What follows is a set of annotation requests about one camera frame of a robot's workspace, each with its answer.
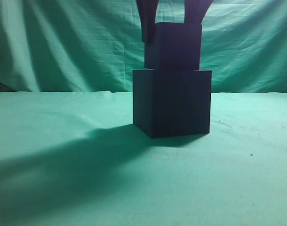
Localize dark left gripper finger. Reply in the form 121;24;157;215
136;0;159;44

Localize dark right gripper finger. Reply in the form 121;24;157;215
184;0;214;24

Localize dark purple cube block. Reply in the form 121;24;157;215
144;22;202;70

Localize dark cube groove box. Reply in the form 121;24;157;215
133;69;212;138

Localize green backdrop cloth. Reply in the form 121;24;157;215
0;0;287;93

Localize green table cloth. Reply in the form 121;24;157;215
0;91;287;226

